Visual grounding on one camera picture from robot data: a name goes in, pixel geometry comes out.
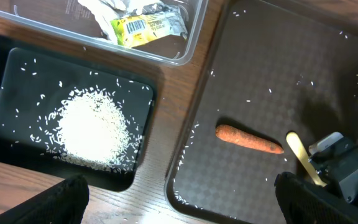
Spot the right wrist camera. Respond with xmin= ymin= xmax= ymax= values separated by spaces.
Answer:
xmin=308 ymin=132 xmax=344 ymax=155

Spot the dark brown serving tray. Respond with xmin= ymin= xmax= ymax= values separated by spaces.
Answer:
xmin=165 ymin=1 xmax=358 ymax=223

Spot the white tissue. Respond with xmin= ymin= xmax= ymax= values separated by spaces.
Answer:
xmin=78 ymin=0 xmax=164 ymax=45

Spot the pile of white rice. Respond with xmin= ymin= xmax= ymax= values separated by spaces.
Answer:
xmin=29 ymin=86 xmax=142 ymax=174

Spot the yellow plastic spoon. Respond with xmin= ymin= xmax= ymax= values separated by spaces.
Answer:
xmin=286 ymin=131 xmax=326 ymax=187

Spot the orange carrot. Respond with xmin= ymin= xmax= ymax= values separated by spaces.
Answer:
xmin=216 ymin=124 xmax=284 ymax=154

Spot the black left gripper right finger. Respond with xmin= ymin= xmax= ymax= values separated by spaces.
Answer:
xmin=274 ymin=172 xmax=358 ymax=224

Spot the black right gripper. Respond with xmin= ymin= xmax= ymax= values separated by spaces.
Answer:
xmin=308 ymin=136 xmax=358 ymax=207

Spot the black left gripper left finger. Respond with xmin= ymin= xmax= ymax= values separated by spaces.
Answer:
xmin=0 ymin=175 xmax=90 ymax=224

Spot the clear plastic container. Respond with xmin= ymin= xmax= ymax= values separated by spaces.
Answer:
xmin=0 ymin=0 xmax=208 ymax=65

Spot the black waste tray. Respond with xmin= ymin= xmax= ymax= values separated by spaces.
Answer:
xmin=0 ymin=35 xmax=157 ymax=192

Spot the yellow snack wrapper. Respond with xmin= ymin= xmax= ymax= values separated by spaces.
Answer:
xmin=111 ymin=6 xmax=188 ymax=48

